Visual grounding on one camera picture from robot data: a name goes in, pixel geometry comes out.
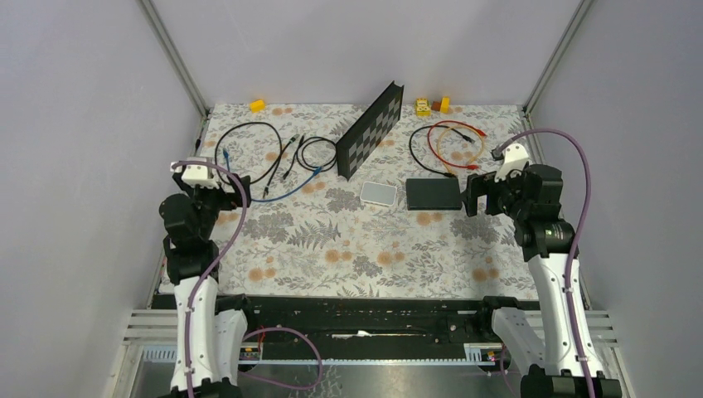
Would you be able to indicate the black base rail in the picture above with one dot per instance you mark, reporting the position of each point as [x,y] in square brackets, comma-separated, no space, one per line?
[378,328]

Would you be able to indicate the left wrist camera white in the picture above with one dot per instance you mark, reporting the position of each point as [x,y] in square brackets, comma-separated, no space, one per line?
[196,175]

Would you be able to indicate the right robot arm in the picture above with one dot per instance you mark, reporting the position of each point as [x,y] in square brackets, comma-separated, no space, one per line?
[562,363]

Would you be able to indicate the black network switch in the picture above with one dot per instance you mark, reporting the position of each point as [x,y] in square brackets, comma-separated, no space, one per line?
[437,194]

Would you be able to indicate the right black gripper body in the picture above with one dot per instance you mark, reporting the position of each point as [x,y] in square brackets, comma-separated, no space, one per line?
[504,196]

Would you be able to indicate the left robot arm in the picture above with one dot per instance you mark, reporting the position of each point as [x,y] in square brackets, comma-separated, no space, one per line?
[210,329]

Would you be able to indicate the checkerboard calibration board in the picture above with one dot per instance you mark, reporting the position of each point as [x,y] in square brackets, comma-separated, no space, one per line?
[356,145]

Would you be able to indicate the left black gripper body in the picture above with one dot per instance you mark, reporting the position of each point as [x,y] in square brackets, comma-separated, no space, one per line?
[211,200]

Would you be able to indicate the white network switch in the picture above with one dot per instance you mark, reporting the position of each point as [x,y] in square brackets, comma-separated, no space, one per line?
[378,194]

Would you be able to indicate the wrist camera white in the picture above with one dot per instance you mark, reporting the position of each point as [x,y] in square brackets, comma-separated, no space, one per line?
[196,175]
[514,157]

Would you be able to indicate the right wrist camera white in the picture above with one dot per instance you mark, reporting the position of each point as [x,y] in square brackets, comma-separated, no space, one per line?
[514,157]

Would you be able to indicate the yellow patterned toy block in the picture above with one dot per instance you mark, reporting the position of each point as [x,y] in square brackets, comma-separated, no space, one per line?
[422,107]

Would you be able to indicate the yellow toy block left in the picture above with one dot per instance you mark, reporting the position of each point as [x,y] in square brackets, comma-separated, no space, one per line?
[257,106]

